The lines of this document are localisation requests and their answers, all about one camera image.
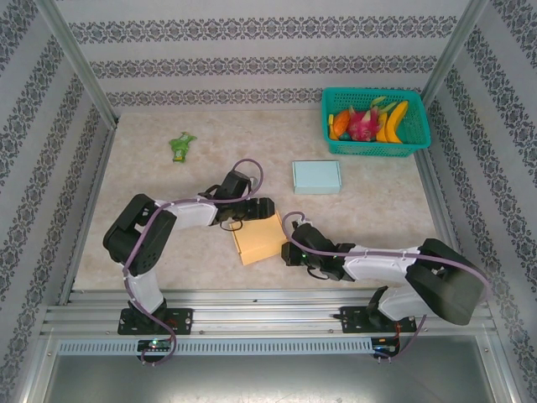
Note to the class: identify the pink dragon fruit toy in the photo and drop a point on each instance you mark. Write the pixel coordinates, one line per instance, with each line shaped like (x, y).
(363, 126)

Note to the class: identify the grey metal sheet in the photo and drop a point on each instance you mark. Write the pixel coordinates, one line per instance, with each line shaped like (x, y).
(268, 380)

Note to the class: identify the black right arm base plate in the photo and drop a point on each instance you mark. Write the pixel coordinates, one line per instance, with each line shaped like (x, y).
(354, 319)

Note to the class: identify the small yellow banana toy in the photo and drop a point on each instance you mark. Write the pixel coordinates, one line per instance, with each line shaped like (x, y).
(382, 133)

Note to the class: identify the aluminium side rail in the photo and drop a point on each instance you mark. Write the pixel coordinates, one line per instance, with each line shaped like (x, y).
(90, 210)
(436, 189)

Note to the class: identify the aluminium rail frame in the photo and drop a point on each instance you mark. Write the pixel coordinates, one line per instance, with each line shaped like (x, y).
(268, 310)

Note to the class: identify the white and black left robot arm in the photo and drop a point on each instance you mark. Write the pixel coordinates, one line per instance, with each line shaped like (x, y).
(144, 289)

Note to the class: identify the aluminium corner post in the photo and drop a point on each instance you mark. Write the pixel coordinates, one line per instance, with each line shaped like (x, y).
(455, 46)
(75, 59)

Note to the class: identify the large orange banana toy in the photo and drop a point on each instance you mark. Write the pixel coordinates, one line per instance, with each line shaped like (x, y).
(396, 121)

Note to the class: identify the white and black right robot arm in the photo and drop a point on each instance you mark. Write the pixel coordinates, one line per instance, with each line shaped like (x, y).
(377, 264)

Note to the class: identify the teal plastic basket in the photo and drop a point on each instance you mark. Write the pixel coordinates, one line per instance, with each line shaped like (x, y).
(335, 101)

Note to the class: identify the orange paper box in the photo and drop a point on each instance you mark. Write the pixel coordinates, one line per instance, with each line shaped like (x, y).
(258, 241)

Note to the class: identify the light blue paper box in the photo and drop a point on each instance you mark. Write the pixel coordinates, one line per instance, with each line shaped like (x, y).
(316, 176)

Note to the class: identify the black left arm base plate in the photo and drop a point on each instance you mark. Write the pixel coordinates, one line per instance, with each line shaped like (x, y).
(180, 321)

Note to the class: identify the orange mango toy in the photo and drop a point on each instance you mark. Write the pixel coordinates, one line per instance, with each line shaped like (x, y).
(340, 122)

